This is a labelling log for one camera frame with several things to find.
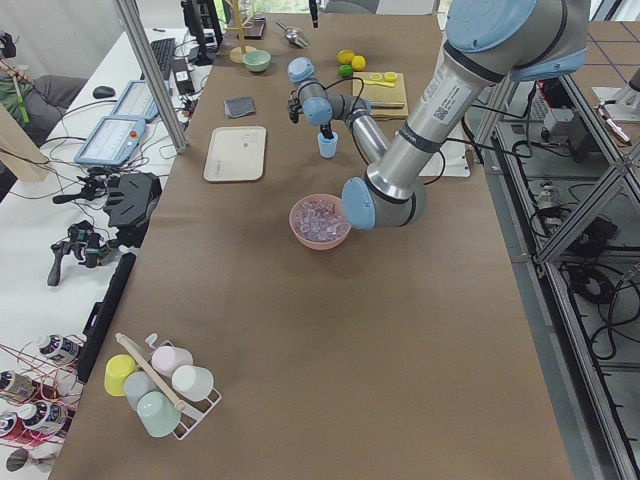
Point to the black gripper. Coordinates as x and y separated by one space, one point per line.
325 131

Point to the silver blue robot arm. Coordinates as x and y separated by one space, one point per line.
486 41

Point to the steel ice scoop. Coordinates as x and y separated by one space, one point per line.
293 35

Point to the light blue plastic cup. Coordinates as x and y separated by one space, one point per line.
327 146

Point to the wooden cup tree stand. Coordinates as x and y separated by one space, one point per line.
237 54

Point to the pink bowl of ice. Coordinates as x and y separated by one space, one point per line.
318 221

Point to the pink plastic cup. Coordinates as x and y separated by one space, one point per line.
167 358

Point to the white plastic cup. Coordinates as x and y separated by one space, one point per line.
193 382

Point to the yellow plastic cup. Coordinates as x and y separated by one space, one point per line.
118 368

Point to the grey plastic cup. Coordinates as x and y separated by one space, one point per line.
136 386

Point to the mint green plastic cup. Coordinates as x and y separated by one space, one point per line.
158 414

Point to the green lime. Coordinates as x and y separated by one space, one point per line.
345 71

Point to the yellow lemon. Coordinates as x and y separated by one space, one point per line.
358 63
345 56

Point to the mint green bowl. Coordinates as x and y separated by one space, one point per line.
257 61

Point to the steel black-tipped muddler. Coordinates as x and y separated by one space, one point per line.
386 105

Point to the yellow plastic knife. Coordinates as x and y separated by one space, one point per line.
378 83

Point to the wooden cutting board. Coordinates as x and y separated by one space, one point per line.
378 93

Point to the lemon half slice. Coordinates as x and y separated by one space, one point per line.
390 76

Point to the grey folded cloth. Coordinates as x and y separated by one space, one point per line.
239 107

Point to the cream rabbit serving tray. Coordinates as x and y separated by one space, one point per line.
235 154

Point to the black keyboard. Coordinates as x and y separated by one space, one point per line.
163 50

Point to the blue teach pendant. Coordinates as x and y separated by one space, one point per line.
112 141
137 101

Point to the black computer mouse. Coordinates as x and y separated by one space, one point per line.
103 92

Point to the aluminium frame post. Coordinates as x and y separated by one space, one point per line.
129 15

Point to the white wire cup rack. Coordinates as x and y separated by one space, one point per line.
192 413

